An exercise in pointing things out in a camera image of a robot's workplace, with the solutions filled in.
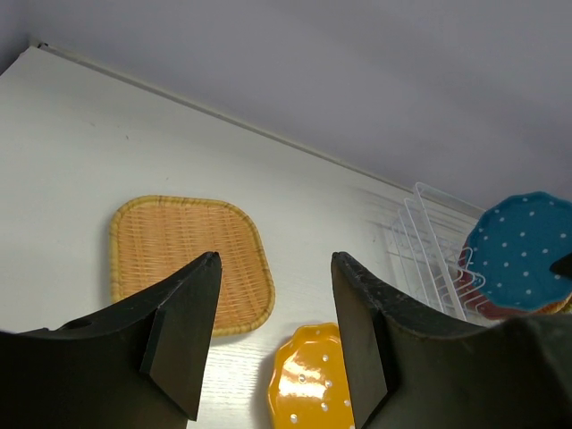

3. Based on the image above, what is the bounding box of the blue polka dot plate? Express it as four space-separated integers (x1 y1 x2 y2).
466 191 571 312

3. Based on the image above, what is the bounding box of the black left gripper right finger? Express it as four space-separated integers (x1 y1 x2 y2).
331 252 571 428

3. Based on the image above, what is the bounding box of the white wire dish rack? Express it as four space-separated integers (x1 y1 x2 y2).
388 182 490 325

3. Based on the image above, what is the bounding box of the yellow polka dot plate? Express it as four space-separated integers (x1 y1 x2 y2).
266 323 356 429

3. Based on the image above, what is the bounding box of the square woven bamboo tray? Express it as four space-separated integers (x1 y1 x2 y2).
109 196 275 337

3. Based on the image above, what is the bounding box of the round woven orange tray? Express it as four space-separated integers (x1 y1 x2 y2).
536 295 572 315

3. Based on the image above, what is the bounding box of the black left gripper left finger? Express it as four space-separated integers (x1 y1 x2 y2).
1 252 222 428

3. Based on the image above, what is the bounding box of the dark maroon plate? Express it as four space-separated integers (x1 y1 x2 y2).
455 247 509 320

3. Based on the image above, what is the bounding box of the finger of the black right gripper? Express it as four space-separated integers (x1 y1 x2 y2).
550 253 572 280

